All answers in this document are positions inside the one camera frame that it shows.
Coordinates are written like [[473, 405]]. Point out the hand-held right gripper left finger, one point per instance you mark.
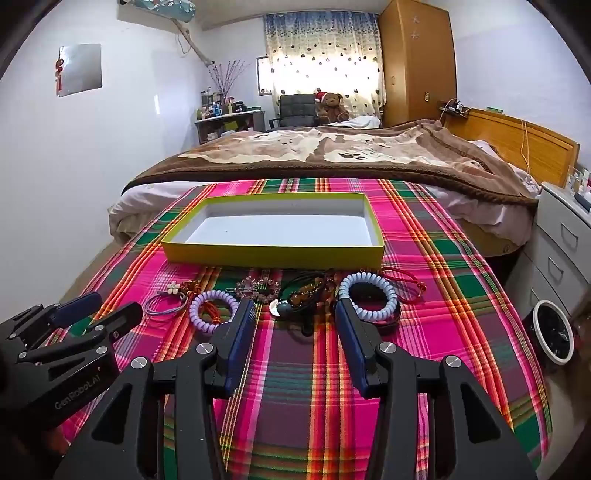
[[242, 332]]

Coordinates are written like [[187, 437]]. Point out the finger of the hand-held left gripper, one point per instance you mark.
[[76, 307], [124, 316]]

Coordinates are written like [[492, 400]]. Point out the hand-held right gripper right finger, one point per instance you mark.
[[351, 341]]

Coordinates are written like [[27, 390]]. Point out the pink rhinestone hair clip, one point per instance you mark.
[[268, 288]]

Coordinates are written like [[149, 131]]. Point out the yellow-green shallow cardboard box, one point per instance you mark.
[[277, 230]]

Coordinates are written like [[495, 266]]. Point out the pink green plaid cloth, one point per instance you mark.
[[295, 378]]

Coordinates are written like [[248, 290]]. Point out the bed with white sheet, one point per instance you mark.
[[134, 203]]

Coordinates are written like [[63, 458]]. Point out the brown patterned fleece blanket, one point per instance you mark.
[[323, 157]]

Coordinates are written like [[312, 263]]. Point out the small cluttered desk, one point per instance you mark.
[[231, 121]]

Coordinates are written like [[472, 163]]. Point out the white pillow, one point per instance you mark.
[[364, 122]]

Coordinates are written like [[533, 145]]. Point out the black office chair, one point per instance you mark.
[[295, 110]]

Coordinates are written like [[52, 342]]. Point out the group of small bottles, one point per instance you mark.
[[217, 104]]

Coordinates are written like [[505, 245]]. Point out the grey drawer nightstand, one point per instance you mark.
[[558, 240]]

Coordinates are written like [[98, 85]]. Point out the red hanging ornament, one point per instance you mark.
[[59, 76]]

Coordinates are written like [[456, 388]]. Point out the brown teddy bear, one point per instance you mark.
[[331, 108]]

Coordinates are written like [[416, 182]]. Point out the vase of bare branches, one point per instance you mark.
[[226, 78]]

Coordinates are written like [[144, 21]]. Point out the power strip with plugs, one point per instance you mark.
[[452, 107]]

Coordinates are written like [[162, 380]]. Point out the wooden headboard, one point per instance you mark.
[[531, 147]]

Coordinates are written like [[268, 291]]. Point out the wrapped air conditioner pipe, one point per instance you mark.
[[194, 46]]

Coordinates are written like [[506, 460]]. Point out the nightstand clutter of small packages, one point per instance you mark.
[[582, 184]]

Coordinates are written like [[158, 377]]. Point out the spotted window curtain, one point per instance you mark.
[[323, 55]]

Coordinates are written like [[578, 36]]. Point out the wooden wardrobe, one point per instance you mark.
[[415, 60]]

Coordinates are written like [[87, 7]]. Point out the white wall sheet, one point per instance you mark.
[[81, 69]]

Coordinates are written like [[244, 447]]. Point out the covered wall air conditioner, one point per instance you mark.
[[157, 8]]

